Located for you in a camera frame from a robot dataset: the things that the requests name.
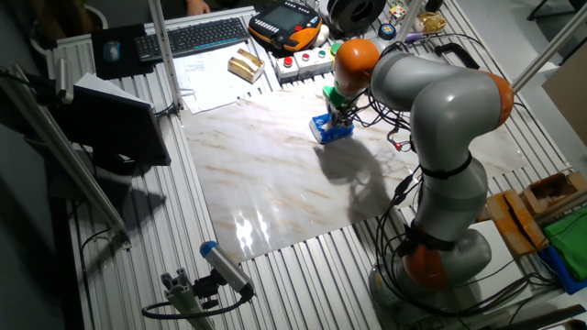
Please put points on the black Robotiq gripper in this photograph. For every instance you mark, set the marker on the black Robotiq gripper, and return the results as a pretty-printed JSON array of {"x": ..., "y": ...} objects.
[{"x": 340, "y": 113}]

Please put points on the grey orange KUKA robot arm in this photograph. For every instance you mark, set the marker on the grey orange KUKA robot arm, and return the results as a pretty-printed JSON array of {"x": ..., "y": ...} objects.
[{"x": 445, "y": 105}]

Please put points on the bare person hand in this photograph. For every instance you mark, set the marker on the bare person hand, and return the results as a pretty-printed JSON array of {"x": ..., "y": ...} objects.
[{"x": 198, "y": 6}]

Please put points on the blue plastic tissue pack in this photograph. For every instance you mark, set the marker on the blue plastic tissue pack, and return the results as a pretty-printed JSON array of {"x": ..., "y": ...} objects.
[{"x": 323, "y": 134}]

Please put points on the grey box two small buttons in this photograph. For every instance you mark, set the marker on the grey box two small buttons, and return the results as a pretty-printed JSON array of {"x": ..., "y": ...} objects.
[{"x": 314, "y": 62}]

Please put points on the yellow box green button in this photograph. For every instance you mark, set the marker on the yellow box green button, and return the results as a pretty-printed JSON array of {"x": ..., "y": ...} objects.
[{"x": 335, "y": 49}]

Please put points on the grey box red button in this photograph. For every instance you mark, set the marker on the grey box red button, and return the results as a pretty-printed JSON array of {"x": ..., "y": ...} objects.
[{"x": 286, "y": 69}]

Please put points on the round black blue puck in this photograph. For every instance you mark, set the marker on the round black blue puck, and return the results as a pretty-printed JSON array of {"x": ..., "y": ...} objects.
[{"x": 387, "y": 31}]

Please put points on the black filament spool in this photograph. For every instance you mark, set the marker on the black filament spool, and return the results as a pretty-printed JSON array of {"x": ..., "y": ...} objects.
[{"x": 357, "y": 14}]

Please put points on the purple small object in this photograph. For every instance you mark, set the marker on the purple small object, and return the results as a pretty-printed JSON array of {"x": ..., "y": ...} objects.
[{"x": 413, "y": 37}]

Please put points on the orange black teach pendant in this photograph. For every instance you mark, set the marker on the orange black teach pendant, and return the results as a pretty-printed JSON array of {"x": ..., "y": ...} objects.
[{"x": 284, "y": 23}]

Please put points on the colourful Rubik's cube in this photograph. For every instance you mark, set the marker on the colourful Rubik's cube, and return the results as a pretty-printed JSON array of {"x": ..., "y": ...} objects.
[{"x": 398, "y": 12}]

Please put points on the plain white paper sheet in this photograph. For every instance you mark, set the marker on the plain white paper sheet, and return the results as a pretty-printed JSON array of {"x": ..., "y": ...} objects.
[{"x": 211, "y": 102}]

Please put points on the gold white toy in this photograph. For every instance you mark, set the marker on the gold white toy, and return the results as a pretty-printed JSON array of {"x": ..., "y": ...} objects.
[{"x": 430, "y": 23}]

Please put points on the white printed paper sheets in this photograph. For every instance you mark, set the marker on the white printed paper sheets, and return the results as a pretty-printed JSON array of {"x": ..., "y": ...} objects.
[{"x": 206, "y": 69}]

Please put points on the small black round object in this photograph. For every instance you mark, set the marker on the small black round object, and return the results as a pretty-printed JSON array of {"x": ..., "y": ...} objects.
[{"x": 434, "y": 5}]

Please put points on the black computer keyboard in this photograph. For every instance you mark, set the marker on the black computer keyboard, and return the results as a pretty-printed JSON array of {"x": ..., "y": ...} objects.
[{"x": 192, "y": 39}]

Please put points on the open cardboard box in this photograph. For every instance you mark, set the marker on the open cardboard box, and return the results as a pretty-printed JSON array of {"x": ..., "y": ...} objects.
[{"x": 550, "y": 190}]

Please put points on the black mouse pad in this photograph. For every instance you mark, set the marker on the black mouse pad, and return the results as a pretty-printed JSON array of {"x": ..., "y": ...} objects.
[{"x": 133, "y": 50}]

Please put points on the slanted aluminium pole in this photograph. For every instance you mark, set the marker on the slanted aluminium pole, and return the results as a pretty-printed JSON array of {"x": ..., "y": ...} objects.
[{"x": 550, "y": 46}]

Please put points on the black computer monitor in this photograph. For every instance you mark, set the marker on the black computer monitor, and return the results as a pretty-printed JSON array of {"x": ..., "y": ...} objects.
[{"x": 114, "y": 124}]

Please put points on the large brown board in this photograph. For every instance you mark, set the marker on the large brown board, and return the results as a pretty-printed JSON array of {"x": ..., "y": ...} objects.
[{"x": 568, "y": 101}]

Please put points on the black chair base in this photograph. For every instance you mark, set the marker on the black chair base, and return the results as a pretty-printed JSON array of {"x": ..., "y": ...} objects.
[{"x": 550, "y": 7}]

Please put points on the dark computer mouse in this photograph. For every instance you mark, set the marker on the dark computer mouse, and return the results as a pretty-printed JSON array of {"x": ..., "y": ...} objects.
[{"x": 111, "y": 50}]

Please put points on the white sheet behind monitor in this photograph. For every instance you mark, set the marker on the white sheet behind monitor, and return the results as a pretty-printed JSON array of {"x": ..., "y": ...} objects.
[{"x": 101, "y": 87}]

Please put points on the green cloth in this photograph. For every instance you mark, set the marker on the green cloth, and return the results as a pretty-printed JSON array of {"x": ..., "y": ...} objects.
[{"x": 571, "y": 243}]

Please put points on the blue cloth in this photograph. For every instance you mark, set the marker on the blue cloth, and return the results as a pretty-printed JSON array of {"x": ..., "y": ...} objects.
[{"x": 559, "y": 272}]

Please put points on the white rimmed chair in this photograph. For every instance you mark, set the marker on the white rimmed chair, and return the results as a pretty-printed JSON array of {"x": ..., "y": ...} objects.
[{"x": 98, "y": 14}]

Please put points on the silver camera blue end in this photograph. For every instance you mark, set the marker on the silver camera blue end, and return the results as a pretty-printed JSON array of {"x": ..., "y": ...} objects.
[{"x": 227, "y": 268}]

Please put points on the tall aluminium frame post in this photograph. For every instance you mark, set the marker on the tall aluminium frame post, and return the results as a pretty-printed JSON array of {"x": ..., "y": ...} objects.
[{"x": 165, "y": 55}]

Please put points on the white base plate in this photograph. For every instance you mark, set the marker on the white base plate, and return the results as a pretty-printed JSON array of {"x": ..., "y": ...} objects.
[{"x": 504, "y": 247}]

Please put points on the aluminium profile camera mount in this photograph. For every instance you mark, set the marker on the aluminium profile camera mount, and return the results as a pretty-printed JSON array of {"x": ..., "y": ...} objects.
[{"x": 183, "y": 298}]

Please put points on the silver camera on bar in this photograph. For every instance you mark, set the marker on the silver camera on bar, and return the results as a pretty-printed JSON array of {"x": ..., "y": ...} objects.
[{"x": 64, "y": 82}]

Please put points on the slanted aluminium frame bar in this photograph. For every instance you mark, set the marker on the slanted aluminium frame bar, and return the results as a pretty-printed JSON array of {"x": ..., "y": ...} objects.
[{"x": 59, "y": 151}]

